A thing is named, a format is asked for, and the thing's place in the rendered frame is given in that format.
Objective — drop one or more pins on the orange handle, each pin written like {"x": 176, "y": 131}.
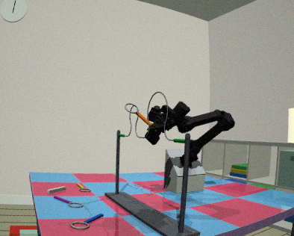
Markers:
{"x": 140, "y": 115}

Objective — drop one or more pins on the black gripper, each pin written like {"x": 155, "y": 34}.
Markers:
{"x": 158, "y": 124}

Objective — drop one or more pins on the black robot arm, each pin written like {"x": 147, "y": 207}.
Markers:
{"x": 186, "y": 123}

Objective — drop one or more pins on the grey loop with blue handle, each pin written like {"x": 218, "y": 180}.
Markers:
{"x": 87, "y": 221}

